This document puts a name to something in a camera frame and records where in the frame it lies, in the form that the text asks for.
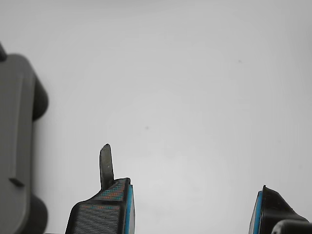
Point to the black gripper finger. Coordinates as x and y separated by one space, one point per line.
270 209
97 217

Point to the gray 3D-printed frame holder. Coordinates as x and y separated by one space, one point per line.
14 122

